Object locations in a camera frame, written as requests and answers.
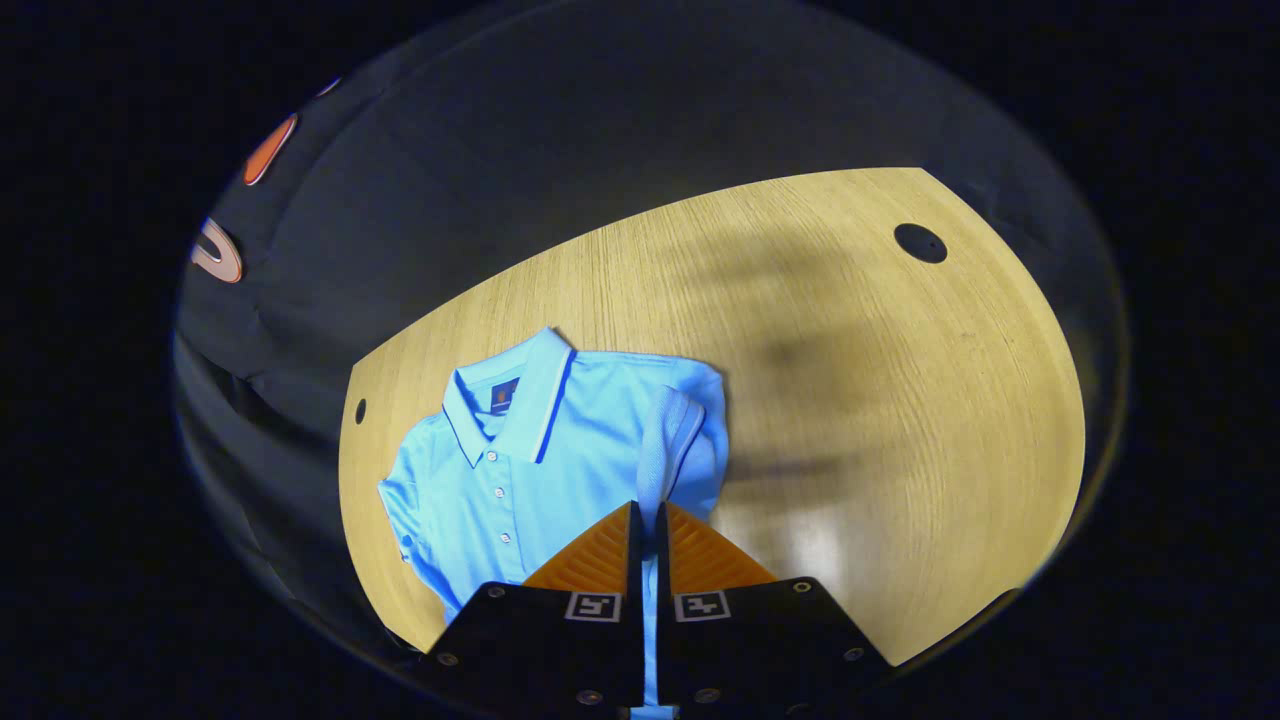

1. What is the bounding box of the light blue T-shirt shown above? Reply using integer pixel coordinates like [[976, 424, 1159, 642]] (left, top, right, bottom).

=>
[[377, 325, 732, 720]]

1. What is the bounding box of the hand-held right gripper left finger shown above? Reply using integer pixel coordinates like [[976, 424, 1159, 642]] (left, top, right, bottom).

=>
[[415, 500, 647, 713]]

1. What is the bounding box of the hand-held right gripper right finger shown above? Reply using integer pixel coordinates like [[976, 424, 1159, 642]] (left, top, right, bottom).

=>
[[654, 500, 896, 717]]

